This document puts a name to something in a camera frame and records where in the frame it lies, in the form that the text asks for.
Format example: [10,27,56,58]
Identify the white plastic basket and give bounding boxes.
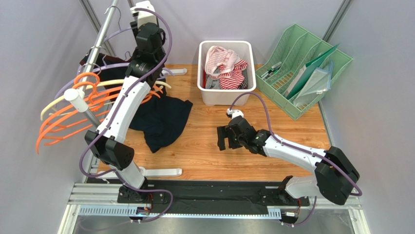
[197,40,257,106]

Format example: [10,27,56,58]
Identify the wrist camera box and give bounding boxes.
[226,108,244,119]
[130,0,158,33]

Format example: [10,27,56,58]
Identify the orange plastic hanger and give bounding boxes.
[35,91,119,153]

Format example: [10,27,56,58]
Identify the green folder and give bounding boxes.
[283,44,339,99]

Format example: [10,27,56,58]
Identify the pens in organizer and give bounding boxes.
[260,61,283,79]

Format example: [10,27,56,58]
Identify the red white striped top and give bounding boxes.
[204,46,249,90]

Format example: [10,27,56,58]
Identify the grey garment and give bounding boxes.
[205,75,222,90]

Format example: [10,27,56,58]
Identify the green file organizer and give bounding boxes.
[255,23,354,121]

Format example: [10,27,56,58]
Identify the clear document pouch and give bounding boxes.
[293,60,334,107]

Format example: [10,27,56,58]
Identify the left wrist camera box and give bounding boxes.
[130,0,158,33]

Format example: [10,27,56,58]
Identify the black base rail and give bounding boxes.
[117,180,310,215]

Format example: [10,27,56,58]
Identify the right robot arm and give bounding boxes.
[217,116,362,205]

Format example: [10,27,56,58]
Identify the dark navy garment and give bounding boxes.
[79,53,193,153]

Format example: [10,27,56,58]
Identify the black white striped top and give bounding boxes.
[238,70,248,90]

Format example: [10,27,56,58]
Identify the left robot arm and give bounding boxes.
[85,22,167,203]

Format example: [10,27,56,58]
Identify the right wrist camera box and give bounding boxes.
[226,108,244,119]

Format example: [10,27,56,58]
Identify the metal clothes rack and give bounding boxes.
[63,8,182,180]

